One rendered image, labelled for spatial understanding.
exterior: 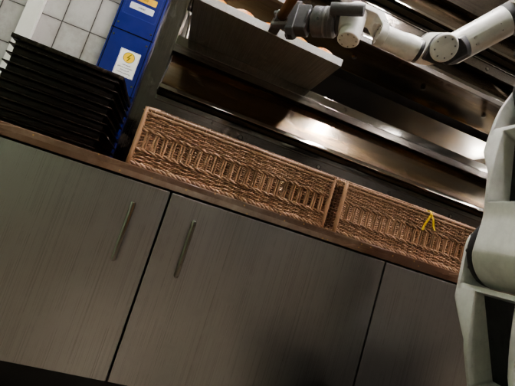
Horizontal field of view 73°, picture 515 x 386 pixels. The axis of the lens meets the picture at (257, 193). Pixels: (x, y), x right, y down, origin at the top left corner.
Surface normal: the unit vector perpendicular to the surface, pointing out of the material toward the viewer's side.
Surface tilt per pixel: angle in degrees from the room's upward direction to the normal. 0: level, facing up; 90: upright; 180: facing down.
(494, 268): 121
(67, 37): 90
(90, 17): 90
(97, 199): 90
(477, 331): 90
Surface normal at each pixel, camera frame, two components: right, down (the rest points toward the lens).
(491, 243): -0.89, -0.40
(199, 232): 0.24, -0.04
